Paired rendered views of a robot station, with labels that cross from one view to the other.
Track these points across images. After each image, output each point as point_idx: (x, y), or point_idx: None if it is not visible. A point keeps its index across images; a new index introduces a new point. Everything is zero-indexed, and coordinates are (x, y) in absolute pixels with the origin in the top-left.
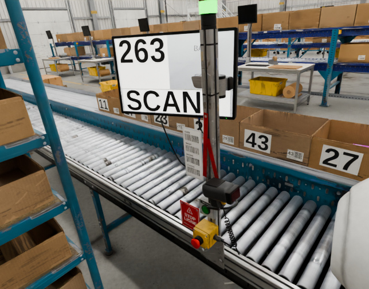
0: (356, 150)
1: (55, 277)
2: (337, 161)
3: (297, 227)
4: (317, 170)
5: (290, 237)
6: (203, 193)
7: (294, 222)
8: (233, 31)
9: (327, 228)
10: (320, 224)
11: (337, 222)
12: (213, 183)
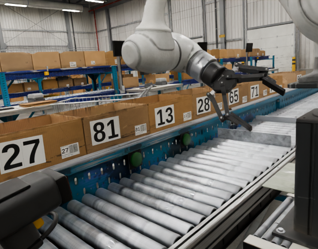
0: (34, 134)
1: None
2: (20, 157)
3: (53, 246)
4: (3, 182)
5: None
6: None
7: (44, 246)
8: None
9: (71, 224)
10: (62, 227)
11: None
12: (7, 190)
